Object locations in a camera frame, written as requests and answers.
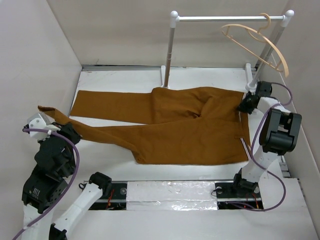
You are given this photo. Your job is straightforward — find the brown trousers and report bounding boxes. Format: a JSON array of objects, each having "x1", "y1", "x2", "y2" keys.
[{"x1": 38, "y1": 87, "x2": 251, "y2": 166}]

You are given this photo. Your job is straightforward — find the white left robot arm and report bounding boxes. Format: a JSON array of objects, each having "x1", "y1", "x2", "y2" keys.
[{"x1": 14, "y1": 122, "x2": 112, "y2": 240}]

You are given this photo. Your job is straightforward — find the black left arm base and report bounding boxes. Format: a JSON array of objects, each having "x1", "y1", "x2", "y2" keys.
[{"x1": 89, "y1": 181, "x2": 128, "y2": 211}]

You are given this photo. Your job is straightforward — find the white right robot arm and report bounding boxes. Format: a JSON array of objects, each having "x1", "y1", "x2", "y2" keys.
[{"x1": 231, "y1": 81, "x2": 302, "y2": 197}]

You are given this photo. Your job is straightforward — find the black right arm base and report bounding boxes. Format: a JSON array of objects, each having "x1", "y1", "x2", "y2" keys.
[{"x1": 211, "y1": 180, "x2": 264, "y2": 210}]

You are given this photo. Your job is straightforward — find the beige wooden clothes hanger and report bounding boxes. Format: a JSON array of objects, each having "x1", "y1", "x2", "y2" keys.
[{"x1": 220, "y1": 10, "x2": 294, "y2": 78}]

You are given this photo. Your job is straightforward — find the silver foil tape strip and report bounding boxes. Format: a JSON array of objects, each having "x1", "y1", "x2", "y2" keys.
[{"x1": 126, "y1": 180, "x2": 218, "y2": 211}]

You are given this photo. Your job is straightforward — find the white metal clothes rack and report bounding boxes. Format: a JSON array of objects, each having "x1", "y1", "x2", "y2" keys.
[{"x1": 160, "y1": 9, "x2": 295, "y2": 93}]

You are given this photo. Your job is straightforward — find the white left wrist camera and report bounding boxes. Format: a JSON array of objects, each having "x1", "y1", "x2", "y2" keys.
[{"x1": 22, "y1": 112, "x2": 61, "y2": 141}]

